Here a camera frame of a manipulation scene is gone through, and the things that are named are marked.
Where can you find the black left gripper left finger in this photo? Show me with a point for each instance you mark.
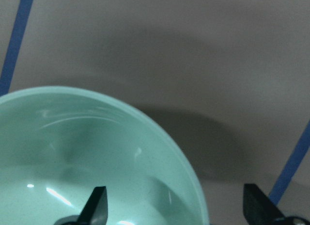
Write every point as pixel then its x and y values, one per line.
pixel 95 211

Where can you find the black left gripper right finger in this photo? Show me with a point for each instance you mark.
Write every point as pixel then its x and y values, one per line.
pixel 259 210

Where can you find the green ceramic bowl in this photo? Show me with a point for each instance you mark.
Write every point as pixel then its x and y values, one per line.
pixel 58 143

